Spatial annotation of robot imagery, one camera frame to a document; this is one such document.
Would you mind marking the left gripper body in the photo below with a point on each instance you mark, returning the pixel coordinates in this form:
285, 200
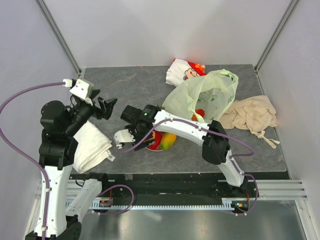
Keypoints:
88, 109

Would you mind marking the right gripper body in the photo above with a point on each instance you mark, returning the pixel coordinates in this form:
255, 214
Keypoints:
137, 133

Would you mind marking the fake red bell pepper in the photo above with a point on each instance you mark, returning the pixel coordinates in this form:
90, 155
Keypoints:
157, 137

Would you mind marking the fake red orange mango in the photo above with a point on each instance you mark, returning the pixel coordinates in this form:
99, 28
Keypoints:
199, 112

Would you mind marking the green avocado print plastic bag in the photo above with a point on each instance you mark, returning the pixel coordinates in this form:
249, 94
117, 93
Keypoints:
214, 93

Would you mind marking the fake pineapple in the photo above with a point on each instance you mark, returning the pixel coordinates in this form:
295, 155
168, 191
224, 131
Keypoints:
161, 107

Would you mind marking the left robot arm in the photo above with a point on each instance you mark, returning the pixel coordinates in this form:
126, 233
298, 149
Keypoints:
56, 221

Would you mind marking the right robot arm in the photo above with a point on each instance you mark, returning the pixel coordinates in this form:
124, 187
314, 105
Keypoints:
211, 137

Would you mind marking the white red cartoon bag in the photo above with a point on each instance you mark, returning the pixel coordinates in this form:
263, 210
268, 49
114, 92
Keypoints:
182, 70

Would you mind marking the pink plate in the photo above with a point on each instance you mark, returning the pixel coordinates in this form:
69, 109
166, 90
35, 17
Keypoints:
162, 141

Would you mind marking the white folded towel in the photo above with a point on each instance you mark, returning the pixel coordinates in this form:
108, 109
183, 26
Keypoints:
93, 148

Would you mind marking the beige crumpled cloth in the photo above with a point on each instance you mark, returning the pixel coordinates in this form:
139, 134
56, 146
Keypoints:
254, 114

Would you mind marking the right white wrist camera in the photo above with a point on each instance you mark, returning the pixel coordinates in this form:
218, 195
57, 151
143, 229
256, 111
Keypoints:
122, 137

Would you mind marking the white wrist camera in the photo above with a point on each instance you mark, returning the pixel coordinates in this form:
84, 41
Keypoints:
122, 137
80, 88

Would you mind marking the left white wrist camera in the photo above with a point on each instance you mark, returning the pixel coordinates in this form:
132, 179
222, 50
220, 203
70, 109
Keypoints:
80, 88

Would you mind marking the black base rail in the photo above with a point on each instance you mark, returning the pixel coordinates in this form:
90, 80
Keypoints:
212, 185

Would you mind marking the slotted cable duct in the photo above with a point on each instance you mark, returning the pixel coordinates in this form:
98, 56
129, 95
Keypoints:
225, 206

